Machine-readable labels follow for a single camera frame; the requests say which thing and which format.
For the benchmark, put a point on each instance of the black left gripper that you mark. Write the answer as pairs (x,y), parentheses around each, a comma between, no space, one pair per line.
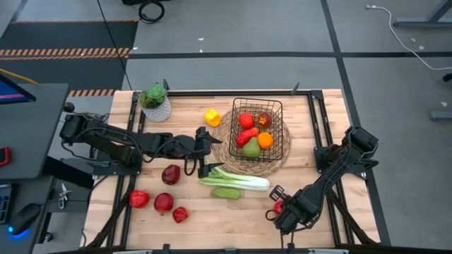
(185,146)

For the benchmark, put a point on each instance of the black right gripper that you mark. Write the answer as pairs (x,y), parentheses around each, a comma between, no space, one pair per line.
(291,208)

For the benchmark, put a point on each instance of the yellow bell pepper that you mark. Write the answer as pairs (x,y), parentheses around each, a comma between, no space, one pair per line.
(212,118)

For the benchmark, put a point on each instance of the long red orange pepper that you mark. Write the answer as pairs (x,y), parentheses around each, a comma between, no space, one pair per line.
(245,137)

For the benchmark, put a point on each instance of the green pear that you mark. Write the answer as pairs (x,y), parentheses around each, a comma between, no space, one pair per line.
(251,149)

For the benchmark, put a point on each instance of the green cucumber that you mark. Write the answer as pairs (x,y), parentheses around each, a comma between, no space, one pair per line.
(226,193)

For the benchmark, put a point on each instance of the orange fruit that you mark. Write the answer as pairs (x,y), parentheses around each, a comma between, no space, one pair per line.
(265,140)

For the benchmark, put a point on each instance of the red yellow streaked apple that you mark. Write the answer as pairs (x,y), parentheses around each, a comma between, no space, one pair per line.
(264,120)

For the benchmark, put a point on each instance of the large red tomato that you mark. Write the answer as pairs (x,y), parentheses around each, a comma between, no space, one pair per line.
(139,199)

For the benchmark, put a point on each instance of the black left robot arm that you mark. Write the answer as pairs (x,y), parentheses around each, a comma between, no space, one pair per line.
(116,137)

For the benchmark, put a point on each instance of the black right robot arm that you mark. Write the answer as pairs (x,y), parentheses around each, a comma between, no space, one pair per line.
(335,166)

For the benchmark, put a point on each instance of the round woven placemat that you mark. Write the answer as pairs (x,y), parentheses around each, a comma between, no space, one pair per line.
(247,169)

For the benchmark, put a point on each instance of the celery stalk bunch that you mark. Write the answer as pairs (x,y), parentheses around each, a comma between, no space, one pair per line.
(243,182)

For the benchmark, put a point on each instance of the small red bell pepper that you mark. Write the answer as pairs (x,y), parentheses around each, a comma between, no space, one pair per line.
(180,214)

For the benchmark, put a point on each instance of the potted plant in patterned pot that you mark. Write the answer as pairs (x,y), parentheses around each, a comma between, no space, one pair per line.
(157,109)

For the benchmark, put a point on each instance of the black round knob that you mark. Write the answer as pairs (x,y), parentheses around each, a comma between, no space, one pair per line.
(69,107)

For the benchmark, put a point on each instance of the white clips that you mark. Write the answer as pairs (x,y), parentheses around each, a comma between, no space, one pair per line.
(63,194)

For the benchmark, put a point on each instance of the grey metal stand foot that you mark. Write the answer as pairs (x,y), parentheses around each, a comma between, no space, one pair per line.
(441,115)
(416,24)

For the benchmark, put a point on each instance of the black desk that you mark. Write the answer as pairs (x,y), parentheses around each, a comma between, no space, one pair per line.
(31,141)

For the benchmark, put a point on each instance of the black computer mouse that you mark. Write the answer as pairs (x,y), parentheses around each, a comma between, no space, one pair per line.
(24,218)

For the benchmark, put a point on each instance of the red phone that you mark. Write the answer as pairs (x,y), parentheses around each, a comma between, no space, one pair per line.
(3,156)

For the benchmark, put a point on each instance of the computer monitor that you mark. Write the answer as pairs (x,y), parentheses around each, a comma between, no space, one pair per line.
(10,95)

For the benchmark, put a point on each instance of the keyboard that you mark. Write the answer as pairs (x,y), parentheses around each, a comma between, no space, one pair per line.
(4,204)

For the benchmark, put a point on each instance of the black aluminium table frame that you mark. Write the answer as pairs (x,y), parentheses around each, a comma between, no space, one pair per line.
(247,93)

